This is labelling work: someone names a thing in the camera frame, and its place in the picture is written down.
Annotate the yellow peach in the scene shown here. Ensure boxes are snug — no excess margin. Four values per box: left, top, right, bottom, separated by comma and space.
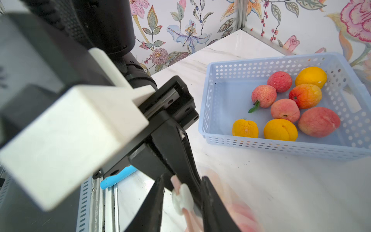
295, 67, 327, 89
263, 119, 298, 142

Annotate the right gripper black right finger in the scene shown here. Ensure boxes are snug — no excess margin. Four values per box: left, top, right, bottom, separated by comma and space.
201, 176, 241, 232

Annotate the yellow peach front centre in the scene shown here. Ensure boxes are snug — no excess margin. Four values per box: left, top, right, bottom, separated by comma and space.
263, 119, 298, 142

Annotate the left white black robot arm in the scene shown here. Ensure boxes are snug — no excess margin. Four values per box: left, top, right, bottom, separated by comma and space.
1, 1, 201, 211

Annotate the yellow peach top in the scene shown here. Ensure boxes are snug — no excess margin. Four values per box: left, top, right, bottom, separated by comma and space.
295, 67, 327, 89

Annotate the clear pink zip-top bag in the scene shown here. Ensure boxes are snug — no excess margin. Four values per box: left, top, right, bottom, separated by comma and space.
171, 168, 262, 232

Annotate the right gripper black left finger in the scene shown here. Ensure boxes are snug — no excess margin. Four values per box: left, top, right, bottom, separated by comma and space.
125, 175, 164, 232

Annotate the light blue toy microphone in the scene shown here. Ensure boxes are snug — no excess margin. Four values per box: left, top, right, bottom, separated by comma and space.
100, 165, 137, 190

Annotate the blue perforated plastic basket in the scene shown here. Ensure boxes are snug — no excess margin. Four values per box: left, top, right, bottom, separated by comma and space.
199, 53, 371, 160

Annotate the pink peach centre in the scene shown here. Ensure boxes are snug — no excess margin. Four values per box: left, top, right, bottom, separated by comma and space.
271, 99, 300, 123

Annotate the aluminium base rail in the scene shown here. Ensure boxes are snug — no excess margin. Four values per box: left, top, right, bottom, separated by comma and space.
76, 177, 120, 232

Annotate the orange red peach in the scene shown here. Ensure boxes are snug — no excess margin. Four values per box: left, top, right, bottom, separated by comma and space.
288, 84, 322, 109

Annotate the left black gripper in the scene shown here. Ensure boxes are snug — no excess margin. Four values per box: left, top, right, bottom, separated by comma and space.
92, 76, 202, 203

